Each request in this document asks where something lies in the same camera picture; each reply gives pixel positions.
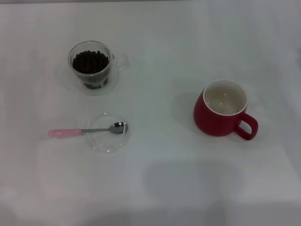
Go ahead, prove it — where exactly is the coffee bean pile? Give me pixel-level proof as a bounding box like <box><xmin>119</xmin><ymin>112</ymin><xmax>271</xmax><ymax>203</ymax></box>
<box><xmin>71</xmin><ymin>49</ymin><xmax>110</xmax><ymax>90</ymax></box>

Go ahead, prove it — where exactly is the red ceramic mug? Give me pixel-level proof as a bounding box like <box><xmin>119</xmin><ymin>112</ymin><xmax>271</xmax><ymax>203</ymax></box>
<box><xmin>193</xmin><ymin>79</ymin><xmax>259</xmax><ymax>141</ymax></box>

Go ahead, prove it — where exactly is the white tablecloth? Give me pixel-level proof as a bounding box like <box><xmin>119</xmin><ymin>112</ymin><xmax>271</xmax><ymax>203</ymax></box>
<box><xmin>0</xmin><ymin>0</ymin><xmax>301</xmax><ymax>226</ymax></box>

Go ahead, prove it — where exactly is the pink-handled metal spoon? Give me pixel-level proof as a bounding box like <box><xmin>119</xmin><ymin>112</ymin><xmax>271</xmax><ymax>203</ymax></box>
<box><xmin>48</xmin><ymin>121</ymin><xmax>129</xmax><ymax>139</ymax></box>

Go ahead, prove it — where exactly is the small clear glass dish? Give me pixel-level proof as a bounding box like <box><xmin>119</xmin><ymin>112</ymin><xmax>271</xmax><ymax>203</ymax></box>
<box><xmin>86</xmin><ymin>112</ymin><xmax>131</xmax><ymax>155</ymax></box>

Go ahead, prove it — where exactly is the double-wall glass cup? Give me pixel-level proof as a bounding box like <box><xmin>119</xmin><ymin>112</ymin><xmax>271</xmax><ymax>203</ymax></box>
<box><xmin>67</xmin><ymin>40</ymin><xmax>131</xmax><ymax>96</ymax></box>

